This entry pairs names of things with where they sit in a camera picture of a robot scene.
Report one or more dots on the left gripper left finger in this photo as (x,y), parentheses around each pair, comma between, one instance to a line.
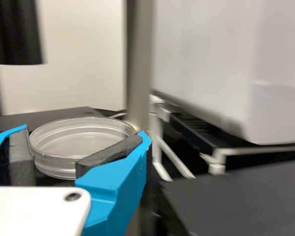
(17,152)

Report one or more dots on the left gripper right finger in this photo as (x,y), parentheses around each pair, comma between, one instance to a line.
(118,182)

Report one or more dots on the petri dish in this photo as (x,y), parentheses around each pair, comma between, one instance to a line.
(71,145)

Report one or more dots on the black platform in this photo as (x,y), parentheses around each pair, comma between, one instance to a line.
(199,130)
(236,204)

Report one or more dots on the cream microscope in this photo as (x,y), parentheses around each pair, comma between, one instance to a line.
(138,61)

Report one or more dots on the white box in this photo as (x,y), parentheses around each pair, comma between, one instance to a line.
(223,61)

